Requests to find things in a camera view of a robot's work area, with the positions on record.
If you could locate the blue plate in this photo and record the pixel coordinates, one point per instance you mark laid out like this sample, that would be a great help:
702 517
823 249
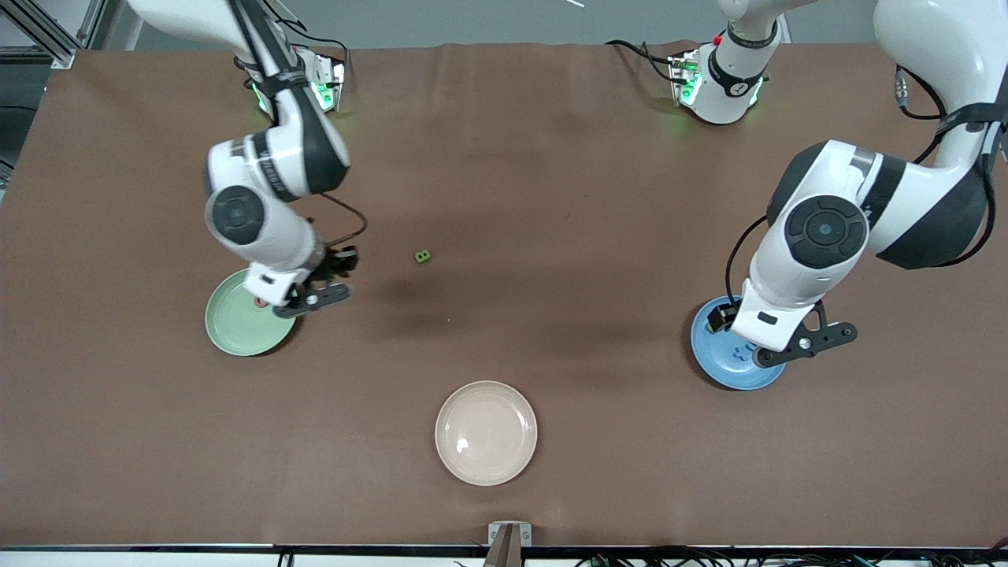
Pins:
724 370

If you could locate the grey metal camera bracket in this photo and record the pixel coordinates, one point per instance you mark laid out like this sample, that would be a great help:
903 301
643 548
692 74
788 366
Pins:
496 535

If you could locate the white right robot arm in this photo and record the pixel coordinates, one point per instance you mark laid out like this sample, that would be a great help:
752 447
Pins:
291 236

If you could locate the green plate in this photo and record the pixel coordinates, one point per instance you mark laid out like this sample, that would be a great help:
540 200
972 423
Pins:
236 331

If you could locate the blue lowercase letter x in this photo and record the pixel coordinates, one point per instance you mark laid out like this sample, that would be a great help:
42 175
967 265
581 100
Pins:
739 354

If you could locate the beige plate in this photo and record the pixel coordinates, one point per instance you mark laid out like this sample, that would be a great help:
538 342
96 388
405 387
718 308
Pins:
486 433

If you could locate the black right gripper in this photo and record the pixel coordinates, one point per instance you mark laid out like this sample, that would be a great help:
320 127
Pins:
338 263

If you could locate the aluminium frame profile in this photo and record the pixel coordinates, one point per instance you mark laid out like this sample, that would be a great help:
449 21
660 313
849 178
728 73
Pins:
47 35

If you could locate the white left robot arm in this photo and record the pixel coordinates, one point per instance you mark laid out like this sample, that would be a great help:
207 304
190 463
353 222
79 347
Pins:
787 291

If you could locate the brown table mat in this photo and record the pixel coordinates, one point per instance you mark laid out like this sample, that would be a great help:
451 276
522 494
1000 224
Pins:
551 157

